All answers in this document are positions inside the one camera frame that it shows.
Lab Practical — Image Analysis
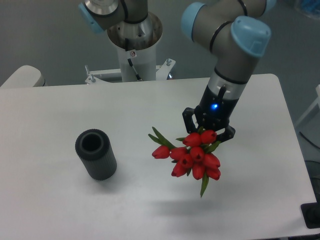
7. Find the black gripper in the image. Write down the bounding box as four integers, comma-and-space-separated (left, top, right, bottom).
182, 86, 238, 143

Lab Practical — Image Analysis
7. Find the red tulip bouquet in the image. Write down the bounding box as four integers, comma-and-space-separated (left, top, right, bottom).
148, 127, 221, 197

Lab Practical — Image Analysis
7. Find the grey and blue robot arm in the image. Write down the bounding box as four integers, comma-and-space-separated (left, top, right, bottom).
78, 0, 275, 142

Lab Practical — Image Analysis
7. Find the dark grey ribbed vase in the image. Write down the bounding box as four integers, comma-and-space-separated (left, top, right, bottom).
75, 129, 117, 181

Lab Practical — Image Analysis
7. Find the white furniture at right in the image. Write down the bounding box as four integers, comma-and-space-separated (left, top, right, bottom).
294, 85, 320, 133

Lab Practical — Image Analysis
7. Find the black device at table edge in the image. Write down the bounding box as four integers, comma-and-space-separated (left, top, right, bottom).
300, 202, 320, 229

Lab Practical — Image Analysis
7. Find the clear bag with blue items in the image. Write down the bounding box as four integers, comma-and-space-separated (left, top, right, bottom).
294, 0, 320, 20

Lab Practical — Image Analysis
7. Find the white rounded chair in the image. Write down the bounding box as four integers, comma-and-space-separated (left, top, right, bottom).
0, 65, 47, 89

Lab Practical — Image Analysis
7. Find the white pedestal base frame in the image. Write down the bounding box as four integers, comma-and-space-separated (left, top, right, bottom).
84, 58, 176, 85

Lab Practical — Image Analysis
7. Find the black pedestal cable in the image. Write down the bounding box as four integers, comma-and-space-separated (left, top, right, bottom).
124, 37, 144, 82

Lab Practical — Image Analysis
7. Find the black cable on floor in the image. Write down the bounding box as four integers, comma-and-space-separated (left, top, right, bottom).
299, 131, 320, 149

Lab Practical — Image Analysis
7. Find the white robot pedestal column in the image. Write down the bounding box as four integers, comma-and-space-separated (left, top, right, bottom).
107, 12, 163, 82

